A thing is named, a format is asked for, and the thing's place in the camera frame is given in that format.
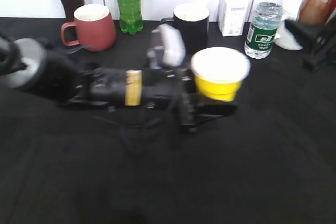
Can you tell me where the Nescafe coffee bottle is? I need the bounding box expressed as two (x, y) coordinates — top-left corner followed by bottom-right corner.
(298, 0), (335, 25)

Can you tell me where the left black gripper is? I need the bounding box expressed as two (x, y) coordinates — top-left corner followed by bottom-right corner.
(141, 68), (238, 133)

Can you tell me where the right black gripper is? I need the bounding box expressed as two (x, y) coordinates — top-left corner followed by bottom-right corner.
(285, 12), (335, 71)

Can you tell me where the clear water bottle green label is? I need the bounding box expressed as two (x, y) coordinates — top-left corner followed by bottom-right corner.
(245, 0), (283, 59)

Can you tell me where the green sprite bottle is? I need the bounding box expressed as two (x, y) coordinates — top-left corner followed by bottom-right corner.
(117, 0), (143, 35)

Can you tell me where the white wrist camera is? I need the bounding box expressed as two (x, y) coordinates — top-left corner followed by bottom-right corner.
(147, 24), (186, 69)

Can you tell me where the white carton box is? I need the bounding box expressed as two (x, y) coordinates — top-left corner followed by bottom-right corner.
(217, 0), (248, 37)

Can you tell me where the yellow paper cup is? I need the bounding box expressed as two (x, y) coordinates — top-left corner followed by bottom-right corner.
(191, 47), (250, 102)

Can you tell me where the black mug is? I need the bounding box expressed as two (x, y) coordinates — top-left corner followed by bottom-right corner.
(160, 3), (210, 55)

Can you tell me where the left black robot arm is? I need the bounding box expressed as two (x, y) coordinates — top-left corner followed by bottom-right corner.
(1, 37), (237, 132)

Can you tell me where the maroon mug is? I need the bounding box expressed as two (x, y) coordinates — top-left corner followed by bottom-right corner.
(60, 4), (117, 52)

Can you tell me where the white round object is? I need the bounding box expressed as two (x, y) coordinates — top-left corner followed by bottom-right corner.
(274, 11), (302, 51)

